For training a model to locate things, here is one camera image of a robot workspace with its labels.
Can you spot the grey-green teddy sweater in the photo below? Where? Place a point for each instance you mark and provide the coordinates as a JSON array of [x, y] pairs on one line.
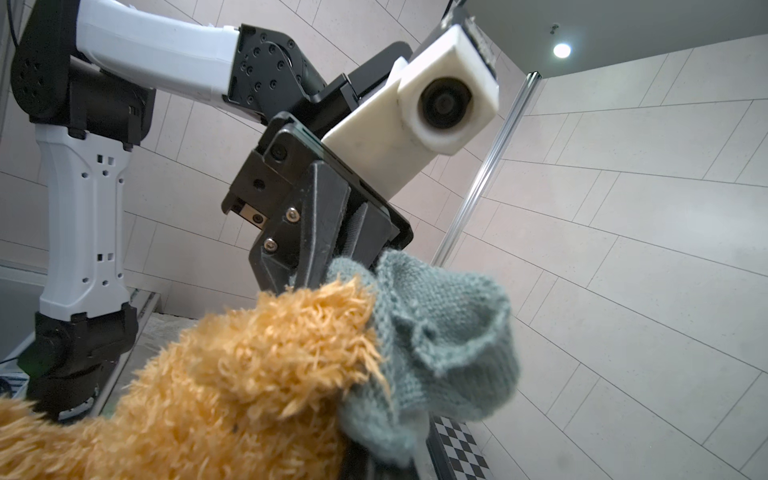
[[447, 348]]

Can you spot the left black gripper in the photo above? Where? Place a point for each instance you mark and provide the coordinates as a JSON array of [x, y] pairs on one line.
[[295, 190]]

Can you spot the tan teddy bear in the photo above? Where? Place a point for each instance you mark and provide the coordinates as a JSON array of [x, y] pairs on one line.
[[247, 394]]

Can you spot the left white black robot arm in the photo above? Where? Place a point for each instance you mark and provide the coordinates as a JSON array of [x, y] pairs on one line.
[[87, 73]]

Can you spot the round ceiling light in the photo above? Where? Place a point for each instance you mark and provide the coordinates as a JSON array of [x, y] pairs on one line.
[[562, 50]]

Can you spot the folded black white chessboard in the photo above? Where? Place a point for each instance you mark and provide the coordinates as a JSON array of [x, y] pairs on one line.
[[454, 452]]

